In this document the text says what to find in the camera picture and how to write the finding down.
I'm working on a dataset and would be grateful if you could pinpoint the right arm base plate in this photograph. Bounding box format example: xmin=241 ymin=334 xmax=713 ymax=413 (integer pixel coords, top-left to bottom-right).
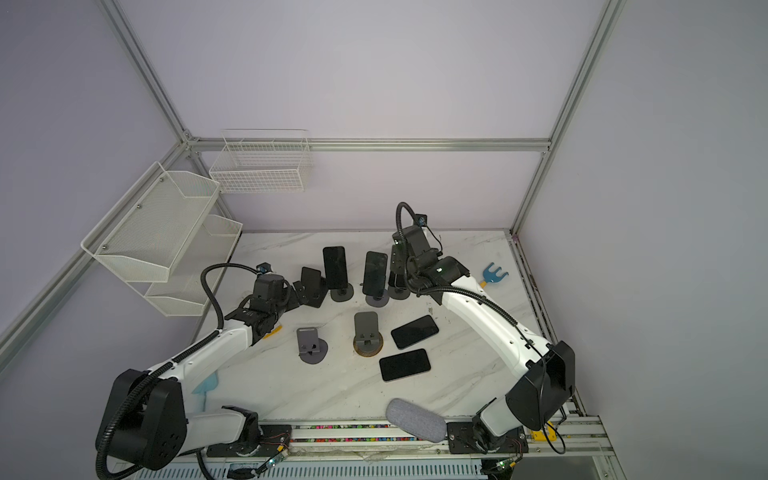
xmin=447 ymin=422 xmax=529 ymax=455

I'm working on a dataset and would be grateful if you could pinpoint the white mesh shelf upper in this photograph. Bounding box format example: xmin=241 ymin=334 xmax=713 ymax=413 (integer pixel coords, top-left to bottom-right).
xmin=80 ymin=162 xmax=221 ymax=283

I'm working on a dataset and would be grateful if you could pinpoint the black stand back left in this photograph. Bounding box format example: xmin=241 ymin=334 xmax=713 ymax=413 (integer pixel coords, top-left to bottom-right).
xmin=293 ymin=267 xmax=328 ymax=309

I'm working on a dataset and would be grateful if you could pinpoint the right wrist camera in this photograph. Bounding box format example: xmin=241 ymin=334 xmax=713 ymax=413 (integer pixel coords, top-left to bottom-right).
xmin=413 ymin=214 xmax=428 ymax=227

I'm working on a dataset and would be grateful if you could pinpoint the blue rake yellow handle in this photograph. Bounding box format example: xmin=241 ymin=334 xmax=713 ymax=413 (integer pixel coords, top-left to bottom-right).
xmin=480 ymin=262 xmax=509 ymax=288

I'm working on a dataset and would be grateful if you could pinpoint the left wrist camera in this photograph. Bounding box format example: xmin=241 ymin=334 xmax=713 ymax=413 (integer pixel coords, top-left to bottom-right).
xmin=256 ymin=262 xmax=272 ymax=275

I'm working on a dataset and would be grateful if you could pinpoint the aluminium front rail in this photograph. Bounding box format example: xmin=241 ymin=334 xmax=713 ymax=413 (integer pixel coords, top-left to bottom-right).
xmin=203 ymin=416 xmax=615 ymax=460

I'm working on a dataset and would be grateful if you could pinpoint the yellow tape measure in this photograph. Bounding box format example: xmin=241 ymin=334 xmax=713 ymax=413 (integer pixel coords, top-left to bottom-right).
xmin=530 ymin=422 xmax=557 ymax=443

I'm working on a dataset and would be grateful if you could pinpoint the grey stand back right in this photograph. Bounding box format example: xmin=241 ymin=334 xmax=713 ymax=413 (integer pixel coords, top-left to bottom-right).
xmin=387 ymin=286 xmax=411 ymax=301

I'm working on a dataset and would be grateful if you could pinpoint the white wire basket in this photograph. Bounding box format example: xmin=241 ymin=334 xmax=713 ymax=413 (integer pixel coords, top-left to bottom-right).
xmin=209 ymin=129 xmax=313 ymax=194

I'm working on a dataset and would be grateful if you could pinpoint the white mesh shelf lower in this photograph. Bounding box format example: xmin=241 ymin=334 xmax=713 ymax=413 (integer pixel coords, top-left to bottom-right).
xmin=143 ymin=214 xmax=242 ymax=317

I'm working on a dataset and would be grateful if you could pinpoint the grey stand front left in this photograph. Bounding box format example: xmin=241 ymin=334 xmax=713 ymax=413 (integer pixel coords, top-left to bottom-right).
xmin=296 ymin=327 xmax=329 ymax=365

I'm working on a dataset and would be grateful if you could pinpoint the black phone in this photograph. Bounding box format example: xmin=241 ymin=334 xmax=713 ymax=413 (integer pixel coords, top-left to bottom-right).
xmin=391 ymin=315 xmax=439 ymax=350
xmin=322 ymin=246 xmax=349 ymax=290
xmin=362 ymin=251 xmax=388 ymax=298
xmin=379 ymin=349 xmax=431 ymax=382

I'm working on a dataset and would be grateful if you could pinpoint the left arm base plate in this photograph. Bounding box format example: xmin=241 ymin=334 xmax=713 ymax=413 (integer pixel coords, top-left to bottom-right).
xmin=205 ymin=424 xmax=293 ymax=458

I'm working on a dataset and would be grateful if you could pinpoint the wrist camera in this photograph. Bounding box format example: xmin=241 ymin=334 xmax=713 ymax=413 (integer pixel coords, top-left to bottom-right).
xmin=256 ymin=262 xmax=272 ymax=275
xmin=413 ymin=214 xmax=428 ymax=227

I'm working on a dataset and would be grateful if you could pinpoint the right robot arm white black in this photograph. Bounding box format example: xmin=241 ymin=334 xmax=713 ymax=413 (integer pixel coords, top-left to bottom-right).
xmin=393 ymin=202 xmax=576 ymax=451

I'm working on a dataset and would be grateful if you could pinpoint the grey oval pouch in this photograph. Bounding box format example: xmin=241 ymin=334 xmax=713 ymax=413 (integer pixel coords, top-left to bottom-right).
xmin=385 ymin=398 xmax=447 ymax=443

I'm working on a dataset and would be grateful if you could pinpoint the white mesh shelf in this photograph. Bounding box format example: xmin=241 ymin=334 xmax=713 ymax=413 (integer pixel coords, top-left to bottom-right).
xmin=80 ymin=162 xmax=221 ymax=283
xmin=143 ymin=214 xmax=242 ymax=317

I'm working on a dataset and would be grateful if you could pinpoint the grey stand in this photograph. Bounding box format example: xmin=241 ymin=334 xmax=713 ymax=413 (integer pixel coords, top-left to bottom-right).
xmin=387 ymin=286 xmax=411 ymax=301
xmin=296 ymin=327 xmax=329 ymax=365
xmin=330 ymin=284 xmax=354 ymax=303
xmin=365 ymin=290 xmax=389 ymax=308

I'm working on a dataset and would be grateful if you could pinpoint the brown base stand front right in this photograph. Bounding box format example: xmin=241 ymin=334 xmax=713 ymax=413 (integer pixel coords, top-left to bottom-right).
xmin=353 ymin=312 xmax=383 ymax=358

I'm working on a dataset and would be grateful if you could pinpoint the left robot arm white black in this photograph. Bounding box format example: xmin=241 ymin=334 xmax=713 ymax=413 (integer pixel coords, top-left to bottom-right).
xmin=95 ymin=262 xmax=299 ymax=479

